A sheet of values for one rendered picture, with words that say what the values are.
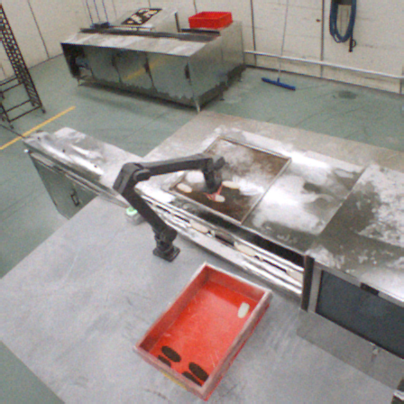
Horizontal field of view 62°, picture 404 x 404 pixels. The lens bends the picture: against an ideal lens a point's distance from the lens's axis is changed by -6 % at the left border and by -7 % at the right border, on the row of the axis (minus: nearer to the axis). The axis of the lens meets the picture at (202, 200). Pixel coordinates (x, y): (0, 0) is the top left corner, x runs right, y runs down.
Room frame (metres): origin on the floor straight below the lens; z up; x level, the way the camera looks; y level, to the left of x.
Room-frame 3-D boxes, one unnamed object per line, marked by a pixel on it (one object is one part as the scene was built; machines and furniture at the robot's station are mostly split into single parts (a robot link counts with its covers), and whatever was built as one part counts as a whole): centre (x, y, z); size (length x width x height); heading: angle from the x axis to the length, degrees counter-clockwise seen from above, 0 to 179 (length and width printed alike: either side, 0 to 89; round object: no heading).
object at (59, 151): (2.18, 0.85, 0.89); 1.25 x 0.18 x 0.09; 43
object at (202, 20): (5.14, -0.57, 0.93); 0.51 x 0.36 x 0.13; 47
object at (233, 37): (5.14, -0.57, 0.44); 0.70 x 0.55 x 0.87; 43
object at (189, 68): (5.61, 0.41, 0.51); 3.00 x 1.26 x 1.03; 43
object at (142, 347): (0.73, 0.08, 0.87); 0.49 x 0.34 x 0.10; 138
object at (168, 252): (1.20, 0.22, 0.86); 0.12 x 0.09 x 0.08; 49
